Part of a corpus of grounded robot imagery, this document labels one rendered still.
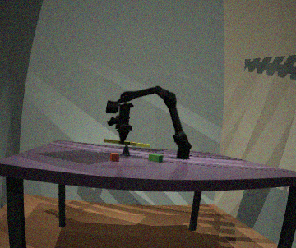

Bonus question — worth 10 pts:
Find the small orange-red block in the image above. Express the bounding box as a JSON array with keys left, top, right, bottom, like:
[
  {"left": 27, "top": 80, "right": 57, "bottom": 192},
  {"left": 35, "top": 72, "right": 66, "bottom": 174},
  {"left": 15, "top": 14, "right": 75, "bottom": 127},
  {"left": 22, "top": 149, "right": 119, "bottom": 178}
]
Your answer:
[{"left": 110, "top": 153, "right": 119, "bottom": 162}]

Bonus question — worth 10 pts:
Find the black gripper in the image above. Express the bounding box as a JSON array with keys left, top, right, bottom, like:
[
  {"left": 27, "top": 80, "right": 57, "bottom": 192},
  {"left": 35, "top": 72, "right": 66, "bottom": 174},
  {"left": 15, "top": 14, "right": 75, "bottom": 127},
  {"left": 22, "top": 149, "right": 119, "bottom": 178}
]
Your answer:
[{"left": 115, "top": 114, "right": 132, "bottom": 144}]

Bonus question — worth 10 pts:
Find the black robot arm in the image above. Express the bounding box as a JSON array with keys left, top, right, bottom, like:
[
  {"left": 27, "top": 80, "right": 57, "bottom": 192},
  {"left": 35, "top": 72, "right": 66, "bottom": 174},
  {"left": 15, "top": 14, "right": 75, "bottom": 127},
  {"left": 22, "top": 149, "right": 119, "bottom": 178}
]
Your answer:
[{"left": 106, "top": 86, "right": 192, "bottom": 159}]

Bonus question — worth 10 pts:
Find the green block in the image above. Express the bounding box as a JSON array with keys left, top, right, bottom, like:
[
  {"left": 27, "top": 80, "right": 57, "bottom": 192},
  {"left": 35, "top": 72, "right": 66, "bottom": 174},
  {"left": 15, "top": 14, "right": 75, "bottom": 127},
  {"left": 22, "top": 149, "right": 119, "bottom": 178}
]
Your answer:
[{"left": 148, "top": 154, "right": 164, "bottom": 162}]

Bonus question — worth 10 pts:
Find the yellow bar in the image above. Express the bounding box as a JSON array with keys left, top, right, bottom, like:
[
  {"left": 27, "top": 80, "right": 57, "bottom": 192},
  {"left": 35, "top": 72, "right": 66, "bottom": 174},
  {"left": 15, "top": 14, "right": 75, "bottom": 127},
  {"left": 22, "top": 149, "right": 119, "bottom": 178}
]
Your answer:
[{"left": 104, "top": 139, "right": 150, "bottom": 148}]

